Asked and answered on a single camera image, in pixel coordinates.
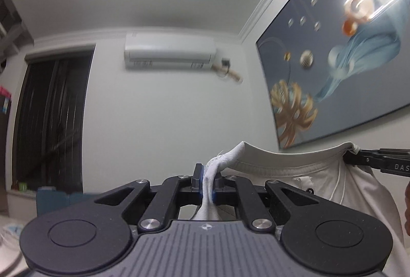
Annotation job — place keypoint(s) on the dark window with curtains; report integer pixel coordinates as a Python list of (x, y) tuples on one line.
[(51, 123)]

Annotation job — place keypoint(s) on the air conditioner pipe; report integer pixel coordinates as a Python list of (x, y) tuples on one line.
[(232, 73)]

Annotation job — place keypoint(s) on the framed wall painting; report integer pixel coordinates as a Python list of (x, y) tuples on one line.
[(336, 49)]

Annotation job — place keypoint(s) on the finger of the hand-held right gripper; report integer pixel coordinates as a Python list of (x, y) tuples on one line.
[(381, 166), (389, 151)]

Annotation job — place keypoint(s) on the white t-shirt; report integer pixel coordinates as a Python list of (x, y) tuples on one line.
[(288, 163)]

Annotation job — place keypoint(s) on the blue storage box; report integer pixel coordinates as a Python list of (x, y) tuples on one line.
[(56, 200)]

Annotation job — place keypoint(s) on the green items on sill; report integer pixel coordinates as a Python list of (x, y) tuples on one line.
[(20, 186)]

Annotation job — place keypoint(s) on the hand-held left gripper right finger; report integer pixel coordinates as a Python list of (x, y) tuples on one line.
[(221, 186)]

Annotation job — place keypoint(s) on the white wall air conditioner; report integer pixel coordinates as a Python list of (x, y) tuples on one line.
[(169, 49)]

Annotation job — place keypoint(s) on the wall socket with plug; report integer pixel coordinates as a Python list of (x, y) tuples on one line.
[(225, 63)]

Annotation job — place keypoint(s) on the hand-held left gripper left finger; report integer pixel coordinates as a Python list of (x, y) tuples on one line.
[(199, 182)]

